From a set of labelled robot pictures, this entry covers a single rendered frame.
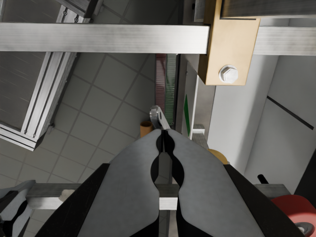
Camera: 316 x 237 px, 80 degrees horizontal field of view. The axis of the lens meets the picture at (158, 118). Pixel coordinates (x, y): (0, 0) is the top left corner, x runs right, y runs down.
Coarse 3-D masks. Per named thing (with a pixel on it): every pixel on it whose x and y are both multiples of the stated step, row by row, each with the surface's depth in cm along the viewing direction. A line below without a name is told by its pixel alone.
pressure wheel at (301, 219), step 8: (272, 200) 29; (280, 200) 28; (288, 200) 28; (296, 200) 28; (304, 200) 28; (280, 208) 27; (288, 208) 27; (296, 208) 26; (304, 208) 26; (312, 208) 27; (288, 216) 26; (296, 216) 26; (304, 216) 26; (312, 216) 26; (296, 224) 27; (304, 224) 27; (312, 224) 27; (304, 232) 28; (312, 232) 28
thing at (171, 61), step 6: (168, 54) 36; (174, 54) 36; (168, 60) 36; (174, 60) 36; (168, 66) 37; (174, 66) 37; (168, 72) 37; (174, 72) 37; (168, 78) 38; (174, 78) 38; (168, 84) 38; (174, 84) 38; (168, 90) 39; (168, 96) 40; (168, 102) 40; (168, 108) 41; (168, 114) 41; (168, 120) 42
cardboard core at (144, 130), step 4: (140, 124) 118; (144, 124) 122; (148, 124) 122; (152, 124) 118; (140, 128) 119; (144, 128) 115; (148, 128) 115; (152, 128) 118; (144, 132) 117; (148, 132) 117
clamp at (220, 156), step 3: (210, 150) 30; (213, 150) 30; (216, 150) 30; (213, 153) 30; (216, 153) 30; (219, 153) 30; (216, 156) 29; (219, 156) 29; (222, 156) 29; (219, 159) 29; (222, 159) 29; (225, 159) 29; (222, 162) 28; (225, 162) 28; (228, 162) 29
